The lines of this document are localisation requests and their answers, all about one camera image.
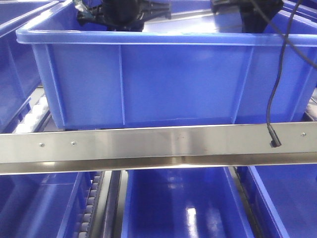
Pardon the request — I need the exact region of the lower steel front rail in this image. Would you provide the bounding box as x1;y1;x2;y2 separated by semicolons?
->
0;122;317;175

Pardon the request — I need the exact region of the lower roller track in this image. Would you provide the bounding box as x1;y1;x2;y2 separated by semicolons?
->
75;171;105;238

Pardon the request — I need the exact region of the roller track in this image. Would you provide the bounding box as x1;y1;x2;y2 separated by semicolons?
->
13;95;49;133
75;171;105;238

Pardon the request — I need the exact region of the blue bin left middle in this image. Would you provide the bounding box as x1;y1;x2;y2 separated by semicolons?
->
0;0;58;133

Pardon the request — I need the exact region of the blue bin lower centre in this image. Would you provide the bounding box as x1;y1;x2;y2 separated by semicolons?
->
121;167;254;238

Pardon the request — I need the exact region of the blue bin below tray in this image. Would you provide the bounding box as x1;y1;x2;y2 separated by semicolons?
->
16;0;317;130

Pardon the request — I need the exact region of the blue bin lower left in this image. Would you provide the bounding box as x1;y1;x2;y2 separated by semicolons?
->
0;172;92;238

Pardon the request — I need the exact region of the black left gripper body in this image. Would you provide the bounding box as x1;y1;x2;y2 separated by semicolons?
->
76;0;171;31

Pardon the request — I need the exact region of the far left roller track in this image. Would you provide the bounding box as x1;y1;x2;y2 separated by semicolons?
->
13;95;49;133

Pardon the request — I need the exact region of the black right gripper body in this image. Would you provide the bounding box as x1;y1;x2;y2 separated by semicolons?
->
211;0;283;33

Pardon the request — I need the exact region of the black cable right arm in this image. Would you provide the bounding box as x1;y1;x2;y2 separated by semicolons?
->
249;0;317;149

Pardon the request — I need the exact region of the blue bin lower right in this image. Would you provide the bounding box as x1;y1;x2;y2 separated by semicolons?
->
238;165;317;238

